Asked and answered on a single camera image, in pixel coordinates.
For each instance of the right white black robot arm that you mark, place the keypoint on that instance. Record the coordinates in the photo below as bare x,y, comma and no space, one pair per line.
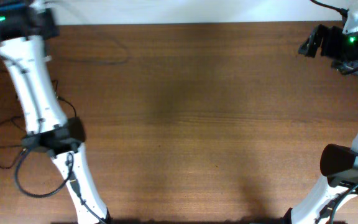
338,182

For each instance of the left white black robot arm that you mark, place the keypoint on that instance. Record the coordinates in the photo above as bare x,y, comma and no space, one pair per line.
24,28

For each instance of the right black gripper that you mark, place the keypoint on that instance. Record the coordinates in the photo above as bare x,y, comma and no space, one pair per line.
324,40

